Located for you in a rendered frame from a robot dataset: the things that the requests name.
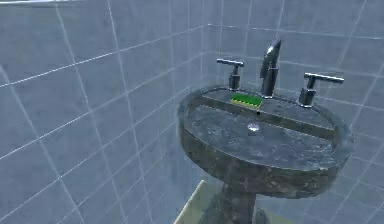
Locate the green and yellow sponge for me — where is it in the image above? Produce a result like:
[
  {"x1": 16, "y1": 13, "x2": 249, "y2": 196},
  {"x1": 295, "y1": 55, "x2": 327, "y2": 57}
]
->
[{"x1": 230, "y1": 92, "x2": 264, "y2": 110}]

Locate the chrome faucet spout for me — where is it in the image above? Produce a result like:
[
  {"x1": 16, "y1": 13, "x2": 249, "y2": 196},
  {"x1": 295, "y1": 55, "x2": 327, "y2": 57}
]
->
[{"x1": 259, "y1": 37, "x2": 283, "y2": 100}]

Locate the chrome tap handle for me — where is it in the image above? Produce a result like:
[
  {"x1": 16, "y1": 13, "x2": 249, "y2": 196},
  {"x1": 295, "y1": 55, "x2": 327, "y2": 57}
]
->
[
  {"x1": 216, "y1": 58, "x2": 245, "y2": 92},
  {"x1": 297, "y1": 72, "x2": 345, "y2": 109}
]

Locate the dark stone pedestal sink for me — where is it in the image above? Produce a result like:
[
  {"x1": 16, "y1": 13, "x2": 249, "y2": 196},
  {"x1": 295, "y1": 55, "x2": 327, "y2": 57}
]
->
[{"x1": 177, "y1": 85, "x2": 355, "y2": 224}]

